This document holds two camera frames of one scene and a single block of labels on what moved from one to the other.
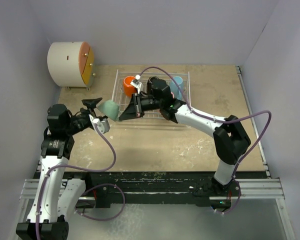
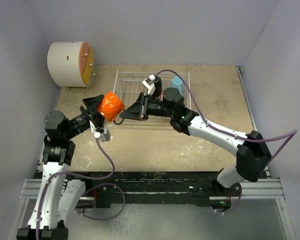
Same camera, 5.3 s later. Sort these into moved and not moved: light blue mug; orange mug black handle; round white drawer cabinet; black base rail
Moved: orange mug black handle
Not moved: round white drawer cabinet; light blue mug; black base rail
